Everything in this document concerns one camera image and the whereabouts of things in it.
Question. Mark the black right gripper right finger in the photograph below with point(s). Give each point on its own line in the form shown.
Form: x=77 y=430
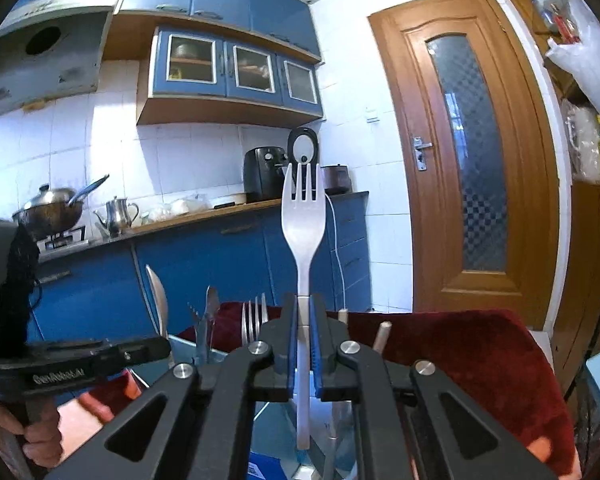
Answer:
x=411 y=422

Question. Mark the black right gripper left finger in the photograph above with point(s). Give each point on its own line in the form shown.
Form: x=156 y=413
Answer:
x=195 y=425

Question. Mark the wooden chopstick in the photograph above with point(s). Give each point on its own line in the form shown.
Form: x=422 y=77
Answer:
x=382 y=337
x=343 y=316

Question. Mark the steel fork long handle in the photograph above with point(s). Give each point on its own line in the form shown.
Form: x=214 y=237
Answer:
x=254 y=315

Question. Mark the steel table knife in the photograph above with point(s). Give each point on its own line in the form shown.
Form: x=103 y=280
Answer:
x=160 y=301

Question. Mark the white handled steel fork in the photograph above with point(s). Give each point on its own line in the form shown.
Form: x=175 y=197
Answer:
x=303 y=224

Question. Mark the blue lower kitchen cabinets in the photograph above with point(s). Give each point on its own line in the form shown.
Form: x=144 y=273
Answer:
x=102 y=291

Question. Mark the person left hand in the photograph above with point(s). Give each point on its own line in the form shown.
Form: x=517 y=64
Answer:
x=43 y=438

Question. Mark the light blue utensil holder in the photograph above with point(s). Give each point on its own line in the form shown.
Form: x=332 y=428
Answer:
x=332 y=436

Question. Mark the red floral fleece blanket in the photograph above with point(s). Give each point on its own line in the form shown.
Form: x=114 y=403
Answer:
x=488 y=354

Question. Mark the steel wok with lid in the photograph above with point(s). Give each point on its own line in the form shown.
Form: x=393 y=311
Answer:
x=54 y=210

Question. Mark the steel kettle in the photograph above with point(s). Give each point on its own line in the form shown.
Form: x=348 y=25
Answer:
x=119 y=216

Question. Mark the wooden shelf cabinet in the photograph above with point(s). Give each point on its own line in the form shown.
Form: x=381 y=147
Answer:
x=576 y=331

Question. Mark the wooden door with glass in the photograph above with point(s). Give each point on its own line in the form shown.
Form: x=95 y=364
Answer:
x=485 y=219

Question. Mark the wooden cutting board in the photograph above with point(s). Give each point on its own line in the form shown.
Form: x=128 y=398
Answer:
x=204 y=216

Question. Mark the black air fryer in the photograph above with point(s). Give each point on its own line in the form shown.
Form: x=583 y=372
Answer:
x=263 y=173

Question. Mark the grey range hood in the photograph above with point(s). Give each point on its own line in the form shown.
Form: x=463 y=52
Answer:
x=50 y=49

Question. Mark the white plastic bag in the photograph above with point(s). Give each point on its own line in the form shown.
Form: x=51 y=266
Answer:
x=582 y=59

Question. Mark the silver door handle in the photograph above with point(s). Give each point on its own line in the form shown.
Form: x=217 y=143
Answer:
x=420 y=147

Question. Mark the blue upper wall cabinets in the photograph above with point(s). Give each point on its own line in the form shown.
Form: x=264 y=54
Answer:
x=227 y=61

